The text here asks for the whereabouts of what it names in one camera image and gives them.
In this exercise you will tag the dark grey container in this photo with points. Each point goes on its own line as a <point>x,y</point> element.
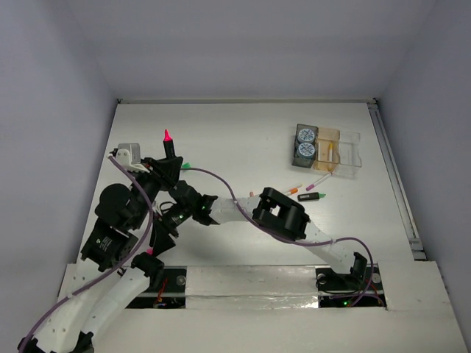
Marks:
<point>299,162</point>

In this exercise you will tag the purple white marker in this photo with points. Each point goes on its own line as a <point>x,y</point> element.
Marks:
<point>318,182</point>

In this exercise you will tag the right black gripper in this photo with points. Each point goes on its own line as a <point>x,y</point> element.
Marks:
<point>161,240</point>

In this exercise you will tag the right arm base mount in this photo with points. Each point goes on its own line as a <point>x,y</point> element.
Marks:
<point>364,283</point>

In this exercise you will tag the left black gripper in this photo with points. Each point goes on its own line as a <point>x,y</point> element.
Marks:
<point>158,170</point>

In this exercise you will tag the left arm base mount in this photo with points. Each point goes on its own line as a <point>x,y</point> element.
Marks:
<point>170,294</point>

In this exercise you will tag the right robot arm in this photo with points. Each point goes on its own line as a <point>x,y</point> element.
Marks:
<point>271,211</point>

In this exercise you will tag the black green highlighter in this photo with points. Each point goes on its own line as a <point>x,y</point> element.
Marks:
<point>307,197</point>

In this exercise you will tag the blue white round jar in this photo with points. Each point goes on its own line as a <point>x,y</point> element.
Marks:
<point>306,135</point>

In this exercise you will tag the black pink highlighter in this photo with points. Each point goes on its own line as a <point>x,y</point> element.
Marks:
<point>168,145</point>

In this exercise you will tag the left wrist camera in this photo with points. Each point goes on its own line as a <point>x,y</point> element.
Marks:
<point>128,156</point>

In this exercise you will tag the clear plastic container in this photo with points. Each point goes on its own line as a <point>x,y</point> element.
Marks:
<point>349,154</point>

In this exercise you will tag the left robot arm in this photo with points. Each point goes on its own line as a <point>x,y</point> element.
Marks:
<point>119,259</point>

